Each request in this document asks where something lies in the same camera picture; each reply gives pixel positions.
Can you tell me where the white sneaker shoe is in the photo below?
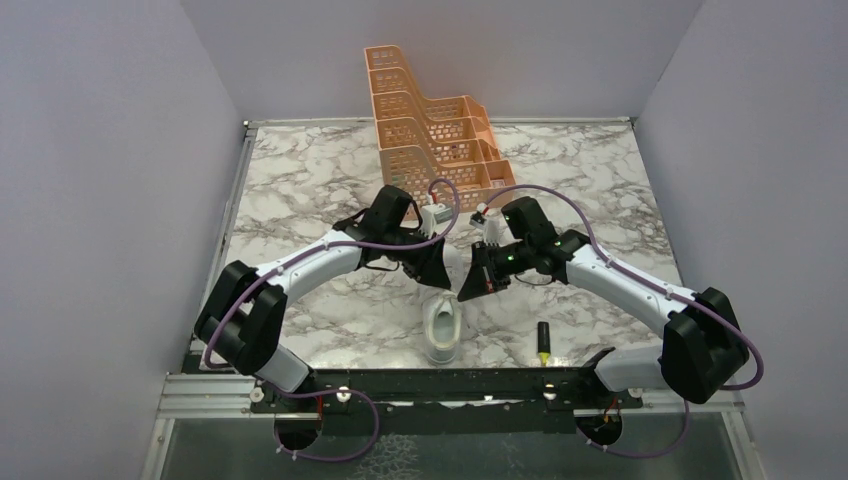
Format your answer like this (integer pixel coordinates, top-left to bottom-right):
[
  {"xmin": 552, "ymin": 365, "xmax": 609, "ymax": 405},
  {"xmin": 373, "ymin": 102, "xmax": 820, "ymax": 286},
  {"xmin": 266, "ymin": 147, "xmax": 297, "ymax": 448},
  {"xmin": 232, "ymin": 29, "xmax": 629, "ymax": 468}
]
[{"xmin": 418, "ymin": 245, "xmax": 465, "ymax": 365}]

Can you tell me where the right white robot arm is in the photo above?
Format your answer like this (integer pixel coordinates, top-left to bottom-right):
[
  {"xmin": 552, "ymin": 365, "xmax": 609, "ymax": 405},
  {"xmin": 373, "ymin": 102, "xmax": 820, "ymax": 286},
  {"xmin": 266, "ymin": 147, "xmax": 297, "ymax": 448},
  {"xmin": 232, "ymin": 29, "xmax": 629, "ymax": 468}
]
[{"xmin": 458, "ymin": 230, "xmax": 750, "ymax": 407}]

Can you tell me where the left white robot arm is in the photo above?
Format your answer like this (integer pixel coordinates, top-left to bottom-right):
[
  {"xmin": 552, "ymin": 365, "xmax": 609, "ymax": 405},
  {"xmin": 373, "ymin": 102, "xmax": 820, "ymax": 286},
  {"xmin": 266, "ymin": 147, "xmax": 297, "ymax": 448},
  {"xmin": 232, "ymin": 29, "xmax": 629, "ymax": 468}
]
[{"xmin": 194, "ymin": 185, "xmax": 458, "ymax": 411}]

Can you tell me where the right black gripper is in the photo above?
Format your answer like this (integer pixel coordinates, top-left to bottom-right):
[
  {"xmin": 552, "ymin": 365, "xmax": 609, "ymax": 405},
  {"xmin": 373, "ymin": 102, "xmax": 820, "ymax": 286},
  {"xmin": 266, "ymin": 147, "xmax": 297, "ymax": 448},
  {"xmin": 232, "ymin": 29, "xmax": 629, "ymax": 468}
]
[{"xmin": 458, "ymin": 239, "xmax": 533, "ymax": 302}]

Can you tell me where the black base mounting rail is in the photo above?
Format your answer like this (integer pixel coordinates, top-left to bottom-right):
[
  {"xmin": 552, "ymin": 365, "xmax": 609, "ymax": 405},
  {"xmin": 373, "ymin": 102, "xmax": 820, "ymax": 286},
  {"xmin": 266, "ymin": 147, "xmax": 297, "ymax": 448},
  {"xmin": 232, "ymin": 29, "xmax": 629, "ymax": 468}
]
[{"xmin": 250, "ymin": 367, "xmax": 642, "ymax": 437}]

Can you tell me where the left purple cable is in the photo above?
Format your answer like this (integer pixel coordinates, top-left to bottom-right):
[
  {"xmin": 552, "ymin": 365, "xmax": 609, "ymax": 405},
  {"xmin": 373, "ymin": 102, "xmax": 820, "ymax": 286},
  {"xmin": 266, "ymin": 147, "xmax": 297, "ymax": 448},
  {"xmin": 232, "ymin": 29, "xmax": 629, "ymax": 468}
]
[{"xmin": 201, "ymin": 177, "xmax": 461, "ymax": 464}]

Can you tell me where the purple cable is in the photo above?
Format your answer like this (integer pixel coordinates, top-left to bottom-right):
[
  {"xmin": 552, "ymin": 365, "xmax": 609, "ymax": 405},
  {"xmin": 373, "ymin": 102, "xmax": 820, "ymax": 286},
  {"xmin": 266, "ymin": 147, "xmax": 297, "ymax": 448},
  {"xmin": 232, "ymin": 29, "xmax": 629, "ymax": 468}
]
[
  {"xmin": 480, "ymin": 184, "xmax": 765, "ymax": 460},
  {"xmin": 201, "ymin": 177, "xmax": 461, "ymax": 464}
]

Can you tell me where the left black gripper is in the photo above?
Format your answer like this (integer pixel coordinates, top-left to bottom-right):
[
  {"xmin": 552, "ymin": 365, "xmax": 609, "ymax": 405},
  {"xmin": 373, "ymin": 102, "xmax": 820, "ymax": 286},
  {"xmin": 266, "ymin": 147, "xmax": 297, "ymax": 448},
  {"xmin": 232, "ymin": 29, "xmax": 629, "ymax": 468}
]
[{"xmin": 384, "ymin": 225, "xmax": 452, "ymax": 289}]

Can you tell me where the orange plastic file organizer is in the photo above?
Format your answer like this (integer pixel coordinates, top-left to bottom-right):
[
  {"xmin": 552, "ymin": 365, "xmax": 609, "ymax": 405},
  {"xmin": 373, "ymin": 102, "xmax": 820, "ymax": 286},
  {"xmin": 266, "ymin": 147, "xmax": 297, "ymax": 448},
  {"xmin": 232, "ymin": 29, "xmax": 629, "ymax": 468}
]
[{"xmin": 364, "ymin": 45, "xmax": 516, "ymax": 212}]

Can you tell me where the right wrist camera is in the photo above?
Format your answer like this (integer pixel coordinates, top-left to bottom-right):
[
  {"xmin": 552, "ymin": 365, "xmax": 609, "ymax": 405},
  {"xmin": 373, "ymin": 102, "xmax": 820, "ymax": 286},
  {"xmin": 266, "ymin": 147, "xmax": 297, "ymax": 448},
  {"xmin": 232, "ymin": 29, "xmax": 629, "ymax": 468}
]
[{"xmin": 469, "ymin": 197, "xmax": 558, "ymax": 247}]

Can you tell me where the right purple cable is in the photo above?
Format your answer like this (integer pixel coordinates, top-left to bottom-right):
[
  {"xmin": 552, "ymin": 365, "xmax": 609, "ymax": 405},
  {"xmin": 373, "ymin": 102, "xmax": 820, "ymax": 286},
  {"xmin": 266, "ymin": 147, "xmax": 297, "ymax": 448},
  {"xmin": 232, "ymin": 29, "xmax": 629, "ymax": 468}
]
[{"xmin": 480, "ymin": 184, "xmax": 765, "ymax": 460}]

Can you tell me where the black yellow highlighter marker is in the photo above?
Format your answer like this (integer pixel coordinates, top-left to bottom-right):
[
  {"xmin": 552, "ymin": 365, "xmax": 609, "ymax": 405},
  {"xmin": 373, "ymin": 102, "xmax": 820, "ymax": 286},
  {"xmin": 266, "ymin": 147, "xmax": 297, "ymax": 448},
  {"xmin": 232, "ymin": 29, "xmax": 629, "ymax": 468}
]
[{"xmin": 536, "ymin": 321, "xmax": 551, "ymax": 367}]

